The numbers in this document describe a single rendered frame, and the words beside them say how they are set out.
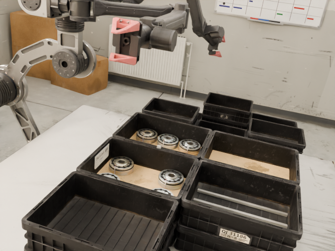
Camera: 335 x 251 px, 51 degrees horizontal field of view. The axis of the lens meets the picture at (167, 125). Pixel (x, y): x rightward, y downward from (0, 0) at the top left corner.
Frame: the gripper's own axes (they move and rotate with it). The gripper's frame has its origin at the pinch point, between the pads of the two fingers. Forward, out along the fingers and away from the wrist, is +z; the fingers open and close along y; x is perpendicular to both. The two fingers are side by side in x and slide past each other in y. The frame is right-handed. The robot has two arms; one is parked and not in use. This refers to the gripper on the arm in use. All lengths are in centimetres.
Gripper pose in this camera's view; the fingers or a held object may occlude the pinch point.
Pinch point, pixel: (114, 46)
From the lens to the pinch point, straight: 83.8
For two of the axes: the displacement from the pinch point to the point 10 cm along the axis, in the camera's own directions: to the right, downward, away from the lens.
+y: -1.3, 9.0, 4.2
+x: -9.5, -2.3, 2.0
